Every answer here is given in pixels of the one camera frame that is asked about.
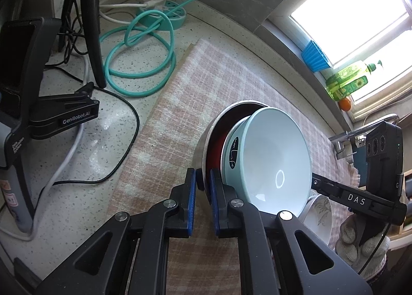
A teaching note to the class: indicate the orange fruit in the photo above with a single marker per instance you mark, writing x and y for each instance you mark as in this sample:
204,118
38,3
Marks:
345,104

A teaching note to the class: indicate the pink checked cloth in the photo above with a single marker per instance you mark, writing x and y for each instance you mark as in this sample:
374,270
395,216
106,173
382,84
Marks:
193,89

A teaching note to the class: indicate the blue silicone cup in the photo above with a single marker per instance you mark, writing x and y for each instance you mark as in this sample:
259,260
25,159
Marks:
313,57

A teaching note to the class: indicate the small stainless steel bowl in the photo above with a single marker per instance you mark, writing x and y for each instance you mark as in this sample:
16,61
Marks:
214,150

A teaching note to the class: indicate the black clamp mount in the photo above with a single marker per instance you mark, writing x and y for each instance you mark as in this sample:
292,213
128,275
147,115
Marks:
64,121

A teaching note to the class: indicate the large stainless steel bowl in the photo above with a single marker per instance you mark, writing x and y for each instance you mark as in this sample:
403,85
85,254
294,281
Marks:
200,153

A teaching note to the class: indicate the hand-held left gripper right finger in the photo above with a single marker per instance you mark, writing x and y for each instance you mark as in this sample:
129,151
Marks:
215,205

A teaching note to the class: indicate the white ceramic bowl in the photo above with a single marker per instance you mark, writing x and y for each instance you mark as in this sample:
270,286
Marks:
270,153

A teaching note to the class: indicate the black tripod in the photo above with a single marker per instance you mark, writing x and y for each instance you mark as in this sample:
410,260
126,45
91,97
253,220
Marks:
93,41

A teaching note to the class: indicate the green dish soap bottle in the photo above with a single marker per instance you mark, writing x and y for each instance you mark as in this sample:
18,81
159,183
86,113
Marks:
346,81

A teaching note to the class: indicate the window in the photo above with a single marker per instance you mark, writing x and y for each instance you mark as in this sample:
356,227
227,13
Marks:
354,9

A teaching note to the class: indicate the teal power strip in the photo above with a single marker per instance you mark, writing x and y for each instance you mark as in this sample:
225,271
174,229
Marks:
178,15

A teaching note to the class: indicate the grey black device box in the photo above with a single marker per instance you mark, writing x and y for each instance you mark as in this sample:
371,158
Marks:
16,140

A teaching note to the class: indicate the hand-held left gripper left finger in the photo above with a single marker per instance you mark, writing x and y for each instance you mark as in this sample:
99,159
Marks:
191,205

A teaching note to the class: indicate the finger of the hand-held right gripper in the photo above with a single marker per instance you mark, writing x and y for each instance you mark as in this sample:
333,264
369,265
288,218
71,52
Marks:
326,187

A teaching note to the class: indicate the chrome faucet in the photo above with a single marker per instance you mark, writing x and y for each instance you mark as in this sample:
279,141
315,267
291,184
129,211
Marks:
341,140

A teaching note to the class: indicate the person's right hand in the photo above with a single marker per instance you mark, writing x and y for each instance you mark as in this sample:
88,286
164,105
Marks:
349,237

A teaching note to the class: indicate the white plate grey leaf print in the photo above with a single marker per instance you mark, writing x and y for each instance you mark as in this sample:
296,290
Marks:
322,217

